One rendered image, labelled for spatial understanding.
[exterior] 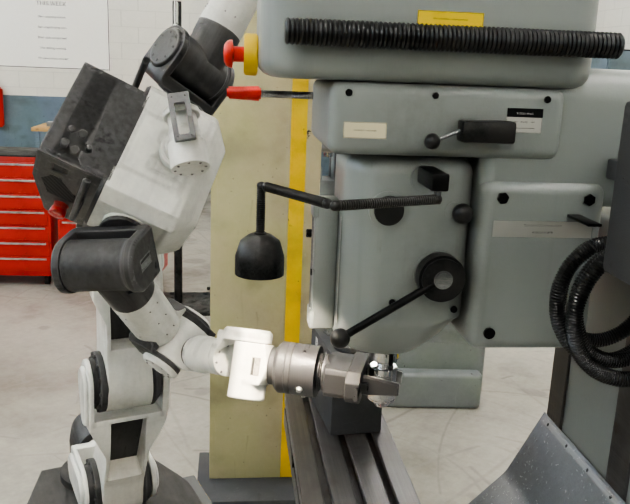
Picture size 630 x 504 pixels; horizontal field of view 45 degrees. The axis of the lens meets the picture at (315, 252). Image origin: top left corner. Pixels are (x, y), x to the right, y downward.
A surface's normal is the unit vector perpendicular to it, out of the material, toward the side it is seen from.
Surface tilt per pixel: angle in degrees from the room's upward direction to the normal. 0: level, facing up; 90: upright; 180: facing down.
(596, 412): 90
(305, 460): 0
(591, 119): 90
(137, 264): 84
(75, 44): 90
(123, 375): 81
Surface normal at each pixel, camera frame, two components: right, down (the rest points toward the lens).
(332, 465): 0.04, -0.97
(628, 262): -0.99, -0.01
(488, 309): 0.11, 0.25
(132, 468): 0.25, -0.75
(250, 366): -0.18, -0.14
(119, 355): 0.44, 0.32
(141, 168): 0.41, -0.30
